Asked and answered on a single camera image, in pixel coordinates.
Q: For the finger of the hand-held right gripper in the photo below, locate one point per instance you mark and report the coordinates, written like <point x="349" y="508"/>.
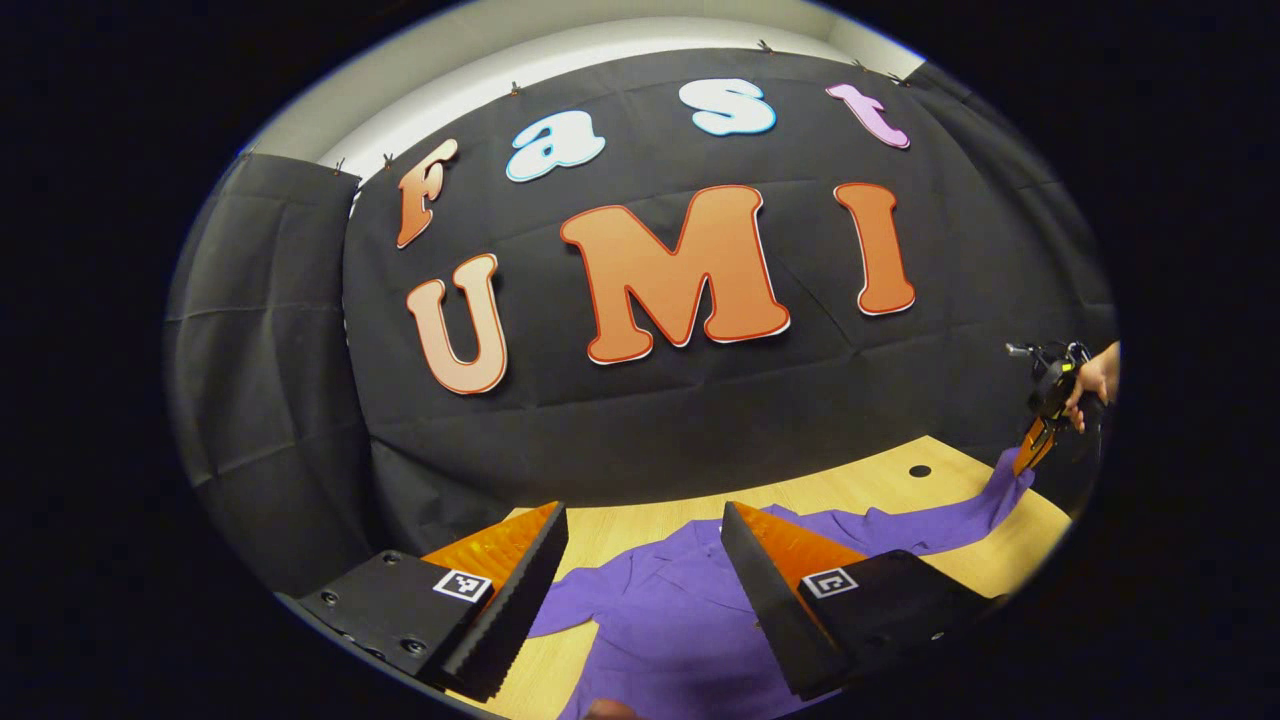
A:
<point x="1035" y="445"/>

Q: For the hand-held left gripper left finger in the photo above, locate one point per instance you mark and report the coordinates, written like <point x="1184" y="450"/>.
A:
<point x="520" y="600"/>

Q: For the row of small cloth clips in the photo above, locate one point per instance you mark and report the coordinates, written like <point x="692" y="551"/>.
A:
<point x="515" y="88"/>

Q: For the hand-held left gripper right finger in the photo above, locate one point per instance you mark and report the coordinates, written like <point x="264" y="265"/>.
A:
<point x="765" y="600"/>

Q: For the black backdrop cloth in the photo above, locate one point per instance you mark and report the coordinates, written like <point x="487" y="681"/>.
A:
<point x="650" y="430"/>

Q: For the purple shirt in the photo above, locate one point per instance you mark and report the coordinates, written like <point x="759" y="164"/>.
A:
<point x="680" y="620"/>

